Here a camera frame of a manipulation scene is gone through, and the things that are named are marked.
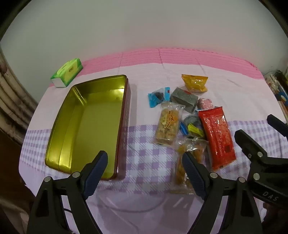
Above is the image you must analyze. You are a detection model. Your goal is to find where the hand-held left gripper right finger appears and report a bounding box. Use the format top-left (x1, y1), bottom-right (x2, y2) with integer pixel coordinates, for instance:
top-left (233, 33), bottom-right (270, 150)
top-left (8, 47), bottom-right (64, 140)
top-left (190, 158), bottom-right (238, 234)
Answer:
top-left (182, 151), bottom-right (264, 234)

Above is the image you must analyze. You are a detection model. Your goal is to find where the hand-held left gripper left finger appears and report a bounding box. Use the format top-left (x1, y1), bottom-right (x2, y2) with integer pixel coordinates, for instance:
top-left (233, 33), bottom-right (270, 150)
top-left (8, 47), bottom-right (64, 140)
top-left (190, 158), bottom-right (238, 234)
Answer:
top-left (27, 150), bottom-right (109, 234)

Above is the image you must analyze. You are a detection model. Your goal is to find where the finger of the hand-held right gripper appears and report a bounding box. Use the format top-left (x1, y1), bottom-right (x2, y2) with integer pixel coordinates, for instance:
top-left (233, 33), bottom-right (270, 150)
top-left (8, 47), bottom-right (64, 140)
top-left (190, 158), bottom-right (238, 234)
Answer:
top-left (267, 114), bottom-right (288, 138)
top-left (235, 129), bottom-right (269, 179)

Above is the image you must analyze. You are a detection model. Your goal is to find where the clear fried snack packet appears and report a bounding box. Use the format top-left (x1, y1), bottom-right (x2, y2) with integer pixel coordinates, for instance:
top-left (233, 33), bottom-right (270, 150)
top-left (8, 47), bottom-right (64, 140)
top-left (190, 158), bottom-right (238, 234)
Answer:
top-left (153, 102), bottom-right (182, 146)
top-left (170, 138), bottom-right (208, 194)

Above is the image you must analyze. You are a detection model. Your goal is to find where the red snack packet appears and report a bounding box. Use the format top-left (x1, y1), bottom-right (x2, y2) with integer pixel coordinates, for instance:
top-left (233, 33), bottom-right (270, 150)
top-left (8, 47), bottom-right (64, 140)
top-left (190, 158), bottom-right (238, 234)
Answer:
top-left (197, 107), bottom-right (236, 170)

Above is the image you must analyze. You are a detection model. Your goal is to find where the small yellow-green wrapper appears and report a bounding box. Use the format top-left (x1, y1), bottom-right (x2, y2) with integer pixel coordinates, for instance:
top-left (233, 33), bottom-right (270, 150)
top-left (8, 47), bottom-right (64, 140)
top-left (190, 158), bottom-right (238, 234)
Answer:
top-left (188, 124), bottom-right (205, 138)

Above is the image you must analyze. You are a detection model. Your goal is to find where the maroon and gold tin box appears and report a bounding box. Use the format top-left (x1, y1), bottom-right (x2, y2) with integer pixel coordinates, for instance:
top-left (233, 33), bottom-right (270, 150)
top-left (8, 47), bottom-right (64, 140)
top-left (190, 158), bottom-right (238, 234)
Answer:
top-left (44, 75), bottom-right (131, 180)

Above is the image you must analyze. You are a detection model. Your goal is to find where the clear candy with blue ends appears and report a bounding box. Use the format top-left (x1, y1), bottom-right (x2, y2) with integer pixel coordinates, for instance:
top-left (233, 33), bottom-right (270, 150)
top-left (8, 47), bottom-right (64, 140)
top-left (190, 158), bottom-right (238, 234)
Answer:
top-left (180, 114), bottom-right (199, 135)

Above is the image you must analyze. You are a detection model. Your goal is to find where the pink patterned candy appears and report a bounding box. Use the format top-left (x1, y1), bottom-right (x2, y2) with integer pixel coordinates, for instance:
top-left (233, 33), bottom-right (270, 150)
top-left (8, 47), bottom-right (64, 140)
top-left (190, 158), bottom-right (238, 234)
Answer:
top-left (198, 98), bottom-right (213, 111)

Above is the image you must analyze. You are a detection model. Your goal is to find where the grey speckled snack block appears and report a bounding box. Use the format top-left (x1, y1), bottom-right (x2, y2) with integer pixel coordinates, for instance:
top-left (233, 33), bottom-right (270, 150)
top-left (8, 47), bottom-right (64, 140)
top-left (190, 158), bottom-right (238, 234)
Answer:
top-left (170, 87), bottom-right (199, 113)

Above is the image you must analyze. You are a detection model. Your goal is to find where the yellow snack packet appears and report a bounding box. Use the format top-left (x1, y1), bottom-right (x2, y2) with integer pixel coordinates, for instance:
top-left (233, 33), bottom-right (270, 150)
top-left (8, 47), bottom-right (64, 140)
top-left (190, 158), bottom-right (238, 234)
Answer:
top-left (181, 74), bottom-right (208, 93)

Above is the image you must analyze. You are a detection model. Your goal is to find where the blue dark candy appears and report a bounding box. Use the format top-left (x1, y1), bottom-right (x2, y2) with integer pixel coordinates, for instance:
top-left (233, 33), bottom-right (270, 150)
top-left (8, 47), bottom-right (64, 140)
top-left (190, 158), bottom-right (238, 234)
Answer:
top-left (148, 87), bottom-right (172, 109)

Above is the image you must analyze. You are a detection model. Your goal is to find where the floral box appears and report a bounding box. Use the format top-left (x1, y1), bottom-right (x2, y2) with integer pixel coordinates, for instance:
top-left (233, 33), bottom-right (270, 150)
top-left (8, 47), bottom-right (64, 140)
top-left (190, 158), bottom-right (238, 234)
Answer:
top-left (265, 72), bottom-right (280, 93)

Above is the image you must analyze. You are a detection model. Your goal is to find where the green tissue pack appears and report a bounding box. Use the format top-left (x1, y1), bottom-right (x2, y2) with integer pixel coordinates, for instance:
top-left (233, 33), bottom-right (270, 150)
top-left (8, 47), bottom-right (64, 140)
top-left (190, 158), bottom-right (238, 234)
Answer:
top-left (50, 58), bottom-right (83, 88)

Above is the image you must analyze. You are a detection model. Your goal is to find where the pink and purple checked bedsheet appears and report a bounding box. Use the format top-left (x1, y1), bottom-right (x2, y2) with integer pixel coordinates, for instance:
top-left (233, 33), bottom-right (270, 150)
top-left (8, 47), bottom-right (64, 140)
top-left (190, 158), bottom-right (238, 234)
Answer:
top-left (19, 47), bottom-right (288, 234)

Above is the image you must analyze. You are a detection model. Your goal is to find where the beige curtain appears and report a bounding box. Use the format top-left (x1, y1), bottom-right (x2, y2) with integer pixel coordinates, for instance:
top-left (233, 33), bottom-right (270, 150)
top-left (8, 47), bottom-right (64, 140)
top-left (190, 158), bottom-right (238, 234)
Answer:
top-left (0, 45), bottom-right (39, 144)

